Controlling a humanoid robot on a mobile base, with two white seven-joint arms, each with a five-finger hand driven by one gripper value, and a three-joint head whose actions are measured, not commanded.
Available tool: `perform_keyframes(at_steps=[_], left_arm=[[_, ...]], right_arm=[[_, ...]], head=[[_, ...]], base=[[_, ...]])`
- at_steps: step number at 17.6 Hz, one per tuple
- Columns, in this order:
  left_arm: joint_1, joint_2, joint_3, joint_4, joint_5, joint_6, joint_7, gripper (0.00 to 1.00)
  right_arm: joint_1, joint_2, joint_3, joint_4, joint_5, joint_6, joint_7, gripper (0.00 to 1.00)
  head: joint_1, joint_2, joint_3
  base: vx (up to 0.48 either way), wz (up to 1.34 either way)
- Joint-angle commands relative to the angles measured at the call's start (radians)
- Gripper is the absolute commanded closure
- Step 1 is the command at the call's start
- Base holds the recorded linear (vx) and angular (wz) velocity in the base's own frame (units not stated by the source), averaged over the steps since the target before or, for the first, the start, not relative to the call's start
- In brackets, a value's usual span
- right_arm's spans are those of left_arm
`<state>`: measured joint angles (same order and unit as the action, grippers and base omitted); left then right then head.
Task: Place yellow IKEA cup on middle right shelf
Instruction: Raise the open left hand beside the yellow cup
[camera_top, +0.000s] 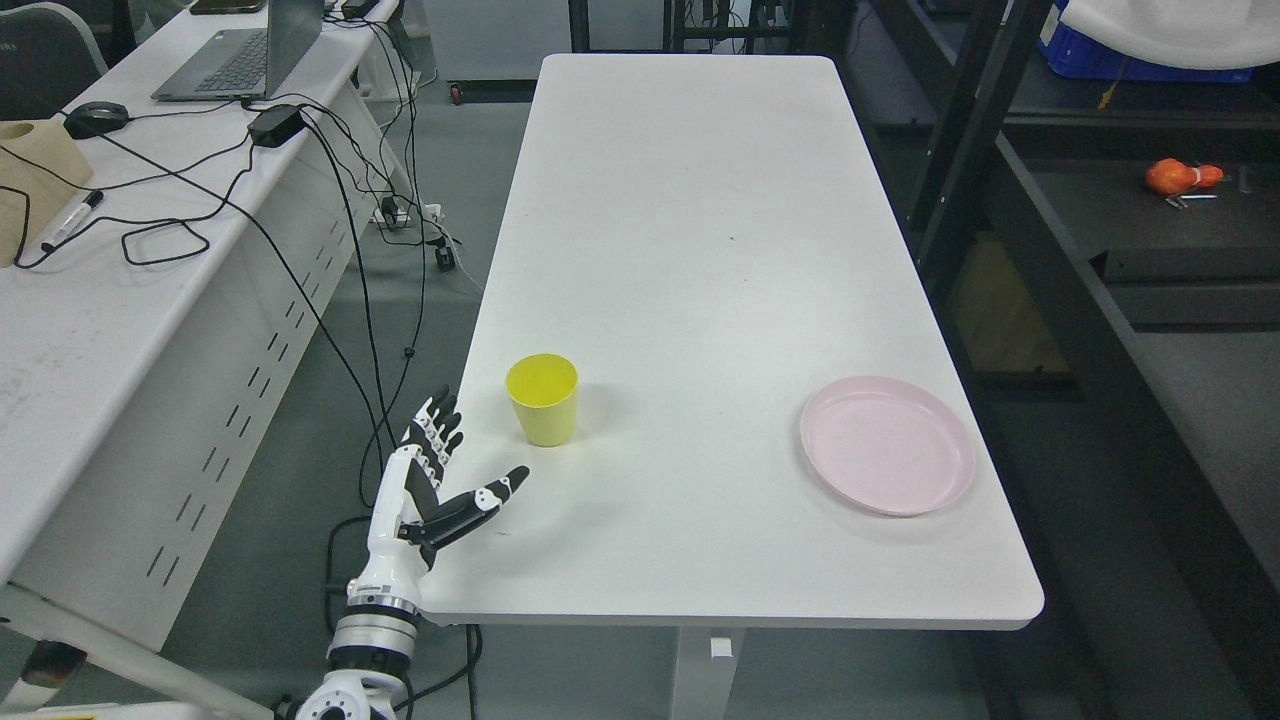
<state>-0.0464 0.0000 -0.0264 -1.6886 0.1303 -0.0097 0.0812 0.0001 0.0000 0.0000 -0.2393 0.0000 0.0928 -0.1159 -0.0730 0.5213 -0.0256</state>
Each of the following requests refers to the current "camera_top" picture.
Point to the black metal shelf rack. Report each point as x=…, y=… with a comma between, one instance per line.
x=1121, y=345

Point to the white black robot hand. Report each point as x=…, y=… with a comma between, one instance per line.
x=410, y=524

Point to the long white side table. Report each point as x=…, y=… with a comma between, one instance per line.
x=143, y=363

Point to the black power adapter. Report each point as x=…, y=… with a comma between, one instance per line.
x=274, y=126

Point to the black computer mouse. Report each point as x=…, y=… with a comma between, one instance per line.
x=96, y=119

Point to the pink plastic plate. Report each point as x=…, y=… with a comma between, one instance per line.
x=887, y=446

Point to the grey laptop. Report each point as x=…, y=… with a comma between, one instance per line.
x=248, y=64

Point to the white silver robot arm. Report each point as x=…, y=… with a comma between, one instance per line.
x=368, y=662

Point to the black white marker pen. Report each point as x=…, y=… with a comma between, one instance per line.
x=56, y=238

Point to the black office chair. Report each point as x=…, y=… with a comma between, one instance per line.
x=48, y=58

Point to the white power strip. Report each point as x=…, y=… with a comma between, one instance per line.
x=392, y=213

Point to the yellow plastic cup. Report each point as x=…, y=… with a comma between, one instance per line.
x=542, y=389

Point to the white standing desk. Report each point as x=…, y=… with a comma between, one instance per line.
x=707, y=240

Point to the orange toy on shelf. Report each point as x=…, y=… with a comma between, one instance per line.
x=1170, y=177

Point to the beige cardboard box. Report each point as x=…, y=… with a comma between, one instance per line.
x=40, y=166

